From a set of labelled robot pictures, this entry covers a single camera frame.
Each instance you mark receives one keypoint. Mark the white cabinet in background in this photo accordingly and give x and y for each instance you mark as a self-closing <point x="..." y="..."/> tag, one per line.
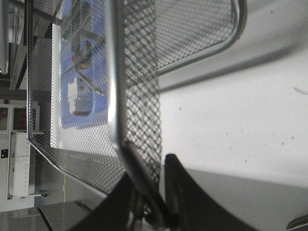
<point x="17" y="167"/>

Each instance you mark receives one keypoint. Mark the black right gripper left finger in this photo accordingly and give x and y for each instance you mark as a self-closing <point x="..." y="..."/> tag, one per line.
<point x="122" y="210"/>

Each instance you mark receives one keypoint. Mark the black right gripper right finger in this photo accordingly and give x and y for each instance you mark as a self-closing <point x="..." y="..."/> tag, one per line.
<point x="191" y="208"/>

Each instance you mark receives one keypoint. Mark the silver mesh tray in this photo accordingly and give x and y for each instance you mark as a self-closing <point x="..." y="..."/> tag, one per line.
<point x="144" y="39"/>

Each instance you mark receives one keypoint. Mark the red emergency stop button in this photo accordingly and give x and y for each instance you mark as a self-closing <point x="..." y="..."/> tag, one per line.
<point x="82" y="55"/>

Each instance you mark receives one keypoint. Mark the blue plastic tray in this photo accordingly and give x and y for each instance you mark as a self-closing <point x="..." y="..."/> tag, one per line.
<point x="84" y="19"/>

